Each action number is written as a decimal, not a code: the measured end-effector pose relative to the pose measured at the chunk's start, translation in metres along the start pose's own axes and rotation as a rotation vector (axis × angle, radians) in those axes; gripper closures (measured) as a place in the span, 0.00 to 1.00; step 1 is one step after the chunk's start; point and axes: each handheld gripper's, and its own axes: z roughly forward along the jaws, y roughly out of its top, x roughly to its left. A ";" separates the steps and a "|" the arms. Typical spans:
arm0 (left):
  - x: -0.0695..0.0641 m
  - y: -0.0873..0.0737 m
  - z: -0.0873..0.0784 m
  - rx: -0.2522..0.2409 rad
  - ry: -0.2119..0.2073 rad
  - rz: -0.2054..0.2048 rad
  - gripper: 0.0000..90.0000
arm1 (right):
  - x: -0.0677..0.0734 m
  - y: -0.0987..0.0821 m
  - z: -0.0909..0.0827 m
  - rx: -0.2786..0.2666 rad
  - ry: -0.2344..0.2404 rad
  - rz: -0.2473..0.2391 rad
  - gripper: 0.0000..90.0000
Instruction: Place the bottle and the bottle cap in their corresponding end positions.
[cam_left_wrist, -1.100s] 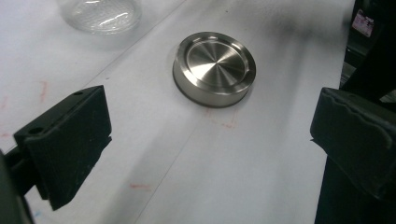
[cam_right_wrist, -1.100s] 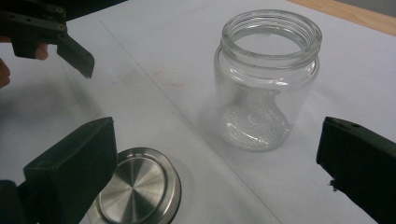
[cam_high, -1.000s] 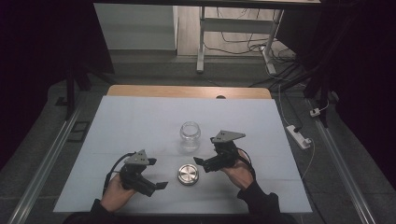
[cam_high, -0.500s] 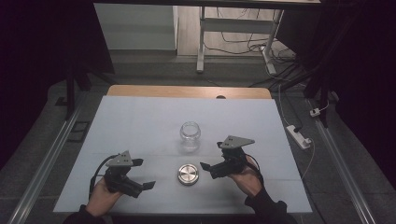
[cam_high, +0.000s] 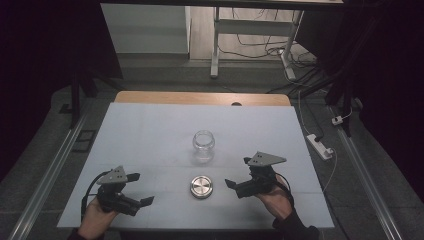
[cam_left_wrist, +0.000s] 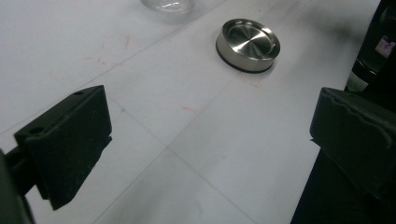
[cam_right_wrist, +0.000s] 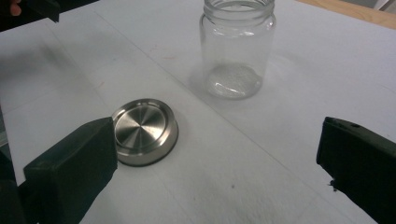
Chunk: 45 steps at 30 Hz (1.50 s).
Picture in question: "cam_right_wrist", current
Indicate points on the clear glass jar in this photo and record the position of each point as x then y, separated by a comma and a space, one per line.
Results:
235, 53

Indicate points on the white table cover sheet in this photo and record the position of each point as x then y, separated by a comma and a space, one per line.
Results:
218, 149

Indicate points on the round silver metal lid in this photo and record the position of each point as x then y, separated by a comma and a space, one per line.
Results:
144, 130

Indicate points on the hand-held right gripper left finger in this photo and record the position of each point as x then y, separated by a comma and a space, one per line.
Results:
71, 174

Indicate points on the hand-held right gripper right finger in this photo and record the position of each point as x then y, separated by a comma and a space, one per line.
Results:
361, 171

